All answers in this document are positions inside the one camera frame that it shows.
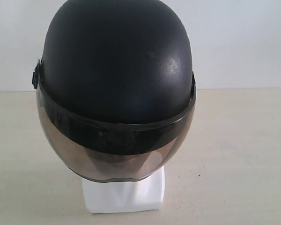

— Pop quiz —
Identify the white mannequin head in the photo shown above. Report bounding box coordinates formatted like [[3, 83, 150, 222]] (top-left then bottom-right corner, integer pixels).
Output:
[[82, 167, 165, 214]]

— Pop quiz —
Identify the black helmet with tinted visor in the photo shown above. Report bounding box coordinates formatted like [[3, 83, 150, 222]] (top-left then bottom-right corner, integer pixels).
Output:
[[32, 0, 196, 183]]

